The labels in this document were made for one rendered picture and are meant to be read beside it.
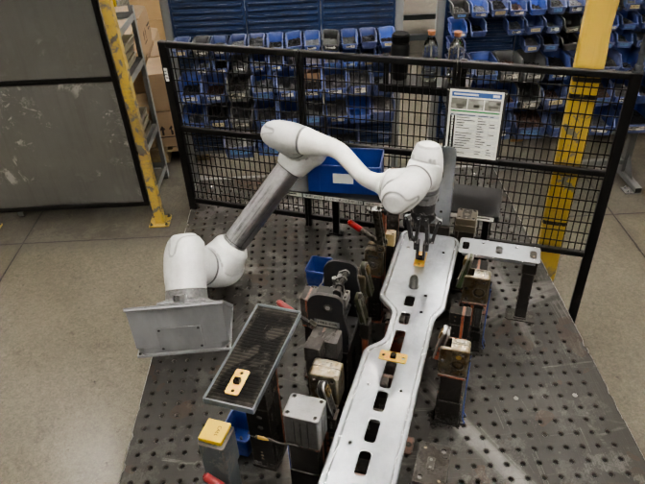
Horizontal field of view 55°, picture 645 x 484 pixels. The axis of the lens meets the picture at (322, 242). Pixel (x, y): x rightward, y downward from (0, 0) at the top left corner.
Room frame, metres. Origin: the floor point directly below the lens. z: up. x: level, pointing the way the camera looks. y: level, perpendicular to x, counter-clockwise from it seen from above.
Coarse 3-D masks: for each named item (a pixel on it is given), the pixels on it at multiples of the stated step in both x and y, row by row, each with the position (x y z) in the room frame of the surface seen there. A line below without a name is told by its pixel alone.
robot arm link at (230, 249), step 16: (288, 160) 2.07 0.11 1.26; (304, 160) 2.06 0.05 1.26; (320, 160) 2.12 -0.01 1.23; (272, 176) 2.08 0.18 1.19; (288, 176) 2.06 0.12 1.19; (256, 192) 2.08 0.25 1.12; (272, 192) 2.04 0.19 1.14; (256, 208) 2.02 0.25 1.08; (272, 208) 2.04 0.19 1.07; (240, 224) 2.01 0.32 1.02; (256, 224) 2.01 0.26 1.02; (224, 240) 1.99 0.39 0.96; (240, 240) 1.98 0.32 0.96; (224, 256) 1.94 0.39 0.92; (240, 256) 1.96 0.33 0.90; (224, 272) 1.91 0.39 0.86; (240, 272) 1.98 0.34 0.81
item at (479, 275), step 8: (472, 272) 1.63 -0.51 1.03; (480, 272) 1.61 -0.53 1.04; (488, 272) 1.61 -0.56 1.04; (464, 280) 1.60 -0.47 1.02; (472, 280) 1.59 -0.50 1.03; (480, 280) 1.58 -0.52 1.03; (488, 280) 1.57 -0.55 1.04; (464, 288) 1.60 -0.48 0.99; (472, 288) 1.59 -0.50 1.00; (480, 288) 1.58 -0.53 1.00; (488, 288) 1.57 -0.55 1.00; (464, 296) 1.60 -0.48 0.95; (472, 296) 1.59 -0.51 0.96; (480, 296) 1.58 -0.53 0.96; (488, 296) 1.58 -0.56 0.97; (464, 304) 1.60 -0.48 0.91; (472, 304) 1.58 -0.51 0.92; (480, 304) 1.58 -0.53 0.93; (488, 304) 1.59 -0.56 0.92; (472, 312) 1.59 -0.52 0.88; (480, 312) 1.58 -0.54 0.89; (472, 320) 1.61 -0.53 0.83; (480, 320) 1.58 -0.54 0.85; (472, 328) 1.59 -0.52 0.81; (480, 328) 1.60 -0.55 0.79; (472, 336) 1.58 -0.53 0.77; (472, 344) 1.58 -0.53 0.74; (480, 344) 1.60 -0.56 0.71; (480, 352) 1.56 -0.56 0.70
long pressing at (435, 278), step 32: (448, 256) 1.76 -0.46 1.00; (384, 288) 1.60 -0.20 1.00; (448, 288) 1.59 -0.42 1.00; (416, 320) 1.44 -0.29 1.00; (416, 352) 1.30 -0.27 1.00; (352, 384) 1.19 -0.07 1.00; (416, 384) 1.18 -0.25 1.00; (352, 416) 1.08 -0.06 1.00; (384, 416) 1.07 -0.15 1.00; (352, 448) 0.97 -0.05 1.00; (384, 448) 0.97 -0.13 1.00; (320, 480) 0.89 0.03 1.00; (352, 480) 0.88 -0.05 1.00; (384, 480) 0.88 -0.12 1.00
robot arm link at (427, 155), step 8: (424, 144) 1.72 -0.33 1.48; (432, 144) 1.72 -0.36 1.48; (416, 152) 1.71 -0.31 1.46; (424, 152) 1.69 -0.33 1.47; (432, 152) 1.69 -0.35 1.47; (440, 152) 1.70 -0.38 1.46; (416, 160) 1.69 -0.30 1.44; (424, 160) 1.68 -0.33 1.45; (432, 160) 1.68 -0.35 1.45; (440, 160) 1.69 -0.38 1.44; (424, 168) 1.65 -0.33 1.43; (432, 168) 1.66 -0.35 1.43; (440, 168) 1.68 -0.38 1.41; (432, 176) 1.65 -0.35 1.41; (440, 176) 1.68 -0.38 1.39; (432, 184) 1.65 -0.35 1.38
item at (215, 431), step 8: (208, 424) 0.95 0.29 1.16; (216, 424) 0.95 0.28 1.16; (224, 424) 0.95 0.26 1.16; (208, 432) 0.93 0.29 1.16; (216, 432) 0.92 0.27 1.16; (224, 432) 0.92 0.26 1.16; (200, 440) 0.91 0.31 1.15; (208, 440) 0.90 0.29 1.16; (216, 440) 0.90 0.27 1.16; (224, 440) 0.91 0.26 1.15
